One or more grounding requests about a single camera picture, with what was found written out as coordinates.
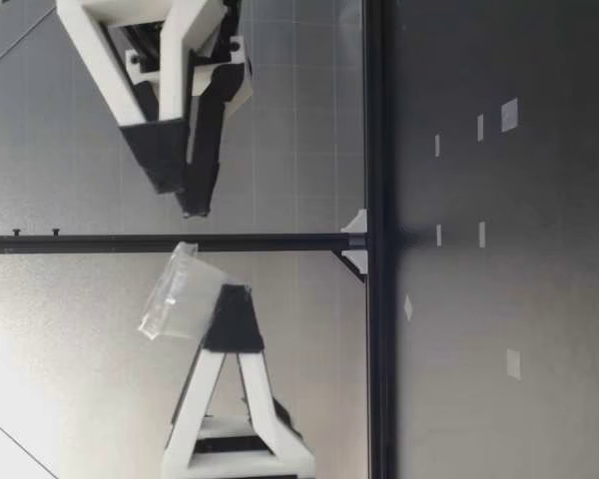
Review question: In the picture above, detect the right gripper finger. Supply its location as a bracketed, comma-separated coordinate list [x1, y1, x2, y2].
[175, 34, 255, 220]

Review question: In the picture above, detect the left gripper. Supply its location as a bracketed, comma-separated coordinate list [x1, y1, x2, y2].
[163, 281, 316, 479]

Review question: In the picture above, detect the black frame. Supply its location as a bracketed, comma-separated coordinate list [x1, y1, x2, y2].
[0, 0, 401, 479]

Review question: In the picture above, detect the clear plastic cup with lid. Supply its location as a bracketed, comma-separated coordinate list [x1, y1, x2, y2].
[136, 240, 227, 343]

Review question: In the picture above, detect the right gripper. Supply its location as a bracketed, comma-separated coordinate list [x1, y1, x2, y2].
[54, 0, 227, 197]

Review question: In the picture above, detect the white corner bracket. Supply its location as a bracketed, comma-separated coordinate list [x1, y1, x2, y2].
[339, 208, 370, 237]
[339, 248, 370, 286]

